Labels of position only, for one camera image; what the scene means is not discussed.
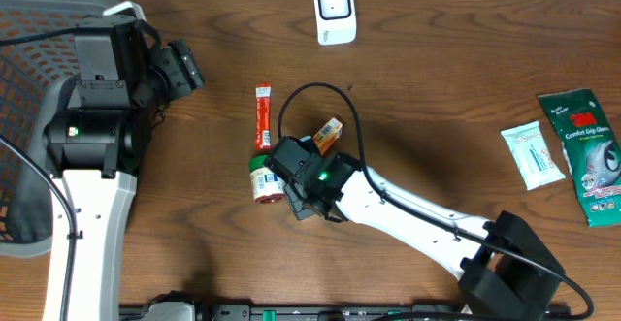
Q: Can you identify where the green 3M gloves package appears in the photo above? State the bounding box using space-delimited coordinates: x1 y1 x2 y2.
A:
539 88 620 227

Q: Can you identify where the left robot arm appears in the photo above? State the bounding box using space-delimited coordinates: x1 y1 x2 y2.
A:
43 14 205 320

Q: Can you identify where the green lid jar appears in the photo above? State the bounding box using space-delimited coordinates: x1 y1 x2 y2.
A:
249 155 285 203

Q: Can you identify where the orange Kleenex tissue pack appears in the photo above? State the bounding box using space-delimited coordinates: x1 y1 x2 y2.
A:
312 117 343 155

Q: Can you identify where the red box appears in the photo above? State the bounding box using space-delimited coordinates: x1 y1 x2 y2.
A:
255 82 272 150

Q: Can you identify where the grey plastic shopping basket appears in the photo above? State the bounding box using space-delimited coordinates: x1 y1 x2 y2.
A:
1 0 119 258

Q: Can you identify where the mint green wipes pack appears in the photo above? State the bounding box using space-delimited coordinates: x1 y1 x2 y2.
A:
501 121 566 191

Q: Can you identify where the black camera cable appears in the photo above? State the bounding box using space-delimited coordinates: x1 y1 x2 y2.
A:
0 27 83 321
277 81 596 321

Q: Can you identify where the white barcode scanner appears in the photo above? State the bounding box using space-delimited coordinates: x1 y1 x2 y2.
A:
313 0 357 46

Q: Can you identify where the black right camera cable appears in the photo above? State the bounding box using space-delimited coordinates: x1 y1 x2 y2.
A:
277 81 596 321

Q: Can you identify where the black left camera cable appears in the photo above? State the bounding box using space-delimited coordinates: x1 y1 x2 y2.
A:
0 27 83 321

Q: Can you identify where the black mounting rail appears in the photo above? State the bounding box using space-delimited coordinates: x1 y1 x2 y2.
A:
118 303 572 321

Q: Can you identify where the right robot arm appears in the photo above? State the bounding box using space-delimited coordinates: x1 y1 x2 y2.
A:
269 151 565 320

